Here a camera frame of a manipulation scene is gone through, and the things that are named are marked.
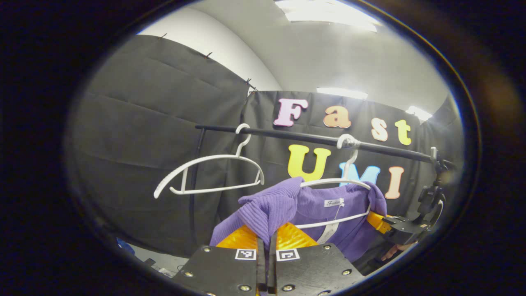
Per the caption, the black metal clothes rack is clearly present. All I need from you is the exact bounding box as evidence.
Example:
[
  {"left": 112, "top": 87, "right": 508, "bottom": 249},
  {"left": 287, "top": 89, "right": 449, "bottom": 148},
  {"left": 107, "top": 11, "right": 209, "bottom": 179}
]
[{"left": 189, "top": 125, "right": 457, "bottom": 247}]

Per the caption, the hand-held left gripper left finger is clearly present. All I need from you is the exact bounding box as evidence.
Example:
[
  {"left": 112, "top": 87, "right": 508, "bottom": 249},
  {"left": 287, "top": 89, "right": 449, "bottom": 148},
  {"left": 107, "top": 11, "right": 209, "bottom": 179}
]
[{"left": 172, "top": 224, "right": 267, "bottom": 296}]

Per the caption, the purple ribbed jacket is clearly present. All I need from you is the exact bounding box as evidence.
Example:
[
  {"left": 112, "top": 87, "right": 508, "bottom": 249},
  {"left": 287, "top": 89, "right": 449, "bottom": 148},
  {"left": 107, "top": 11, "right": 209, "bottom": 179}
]
[{"left": 210, "top": 177, "right": 388, "bottom": 264}]

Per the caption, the white plastic clothes hanger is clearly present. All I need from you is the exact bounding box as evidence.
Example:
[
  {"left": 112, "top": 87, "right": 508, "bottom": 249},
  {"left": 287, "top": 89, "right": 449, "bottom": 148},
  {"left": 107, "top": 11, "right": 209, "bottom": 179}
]
[
  {"left": 295, "top": 134, "right": 372, "bottom": 230},
  {"left": 154, "top": 123, "right": 265, "bottom": 199}
]

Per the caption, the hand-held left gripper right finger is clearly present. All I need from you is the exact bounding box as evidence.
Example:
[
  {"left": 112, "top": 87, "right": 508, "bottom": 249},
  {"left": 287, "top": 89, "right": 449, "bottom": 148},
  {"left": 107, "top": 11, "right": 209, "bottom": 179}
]
[{"left": 268, "top": 222, "right": 366, "bottom": 296}]

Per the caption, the blue object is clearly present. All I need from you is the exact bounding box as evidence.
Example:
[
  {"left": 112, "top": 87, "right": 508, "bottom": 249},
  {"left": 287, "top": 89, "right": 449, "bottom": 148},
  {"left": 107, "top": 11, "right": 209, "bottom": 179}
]
[{"left": 116, "top": 238, "right": 135, "bottom": 256}]

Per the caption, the black backdrop cloth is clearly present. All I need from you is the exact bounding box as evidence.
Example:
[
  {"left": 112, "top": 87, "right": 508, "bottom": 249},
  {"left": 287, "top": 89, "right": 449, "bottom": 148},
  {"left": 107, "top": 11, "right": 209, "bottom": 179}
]
[{"left": 68, "top": 35, "right": 465, "bottom": 257}]

